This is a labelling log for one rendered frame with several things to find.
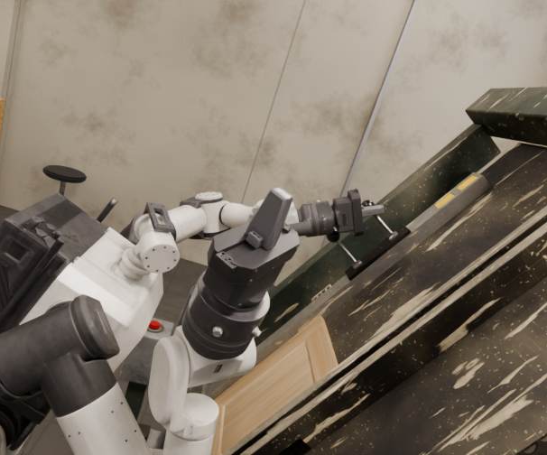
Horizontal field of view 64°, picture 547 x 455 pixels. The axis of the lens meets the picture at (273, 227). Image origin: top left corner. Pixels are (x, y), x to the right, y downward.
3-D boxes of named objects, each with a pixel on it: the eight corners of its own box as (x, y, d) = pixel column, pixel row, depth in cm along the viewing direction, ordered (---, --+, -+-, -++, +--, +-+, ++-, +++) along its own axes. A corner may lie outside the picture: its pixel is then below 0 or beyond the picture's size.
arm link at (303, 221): (315, 235, 119) (274, 241, 119) (310, 198, 116) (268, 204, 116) (321, 251, 109) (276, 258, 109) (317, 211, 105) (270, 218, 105)
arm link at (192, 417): (175, 356, 49) (160, 453, 53) (241, 343, 55) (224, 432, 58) (154, 328, 54) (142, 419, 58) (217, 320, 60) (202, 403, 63)
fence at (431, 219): (215, 394, 128) (206, 386, 127) (481, 182, 113) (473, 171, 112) (214, 406, 123) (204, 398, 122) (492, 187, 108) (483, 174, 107)
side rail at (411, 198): (233, 358, 153) (211, 338, 151) (492, 150, 136) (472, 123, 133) (232, 369, 148) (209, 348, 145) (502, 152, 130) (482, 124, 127)
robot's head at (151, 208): (135, 259, 80) (147, 225, 77) (129, 233, 86) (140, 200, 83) (169, 263, 83) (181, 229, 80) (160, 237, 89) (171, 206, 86)
